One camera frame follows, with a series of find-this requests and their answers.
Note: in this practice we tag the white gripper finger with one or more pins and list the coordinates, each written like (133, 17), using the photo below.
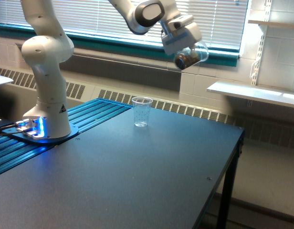
(193, 53)

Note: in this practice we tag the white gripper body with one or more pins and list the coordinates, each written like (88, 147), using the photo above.
(182, 38)

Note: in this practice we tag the clear plastic cup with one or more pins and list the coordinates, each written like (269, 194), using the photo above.
(201, 49)
(141, 108)

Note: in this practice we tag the brown almonds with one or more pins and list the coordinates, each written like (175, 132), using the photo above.
(183, 61)

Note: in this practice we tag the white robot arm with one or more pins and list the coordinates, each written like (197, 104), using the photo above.
(50, 46)

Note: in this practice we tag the white window blinds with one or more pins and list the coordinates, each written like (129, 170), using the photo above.
(221, 22)

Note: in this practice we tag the clear plastic cup on table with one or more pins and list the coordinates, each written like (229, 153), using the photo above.
(141, 108)

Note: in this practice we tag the black table leg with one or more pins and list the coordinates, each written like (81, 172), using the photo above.
(228, 187)

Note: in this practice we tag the white object left edge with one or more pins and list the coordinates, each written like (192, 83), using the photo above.
(5, 80)

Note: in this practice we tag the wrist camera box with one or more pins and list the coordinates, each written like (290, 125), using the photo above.
(180, 21)

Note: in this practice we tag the white shelf rail bracket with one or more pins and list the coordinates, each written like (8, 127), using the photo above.
(263, 29)

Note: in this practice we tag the white wall shelf upper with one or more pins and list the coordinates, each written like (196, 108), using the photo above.
(272, 24)

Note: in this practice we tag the white wall shelf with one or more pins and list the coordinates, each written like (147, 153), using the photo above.
(272, 24)
(255, 93)

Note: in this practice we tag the white wall shelf lower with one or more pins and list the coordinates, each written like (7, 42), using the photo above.
(255, 93)

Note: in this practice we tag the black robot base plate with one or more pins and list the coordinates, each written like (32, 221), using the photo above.
(47, 141)

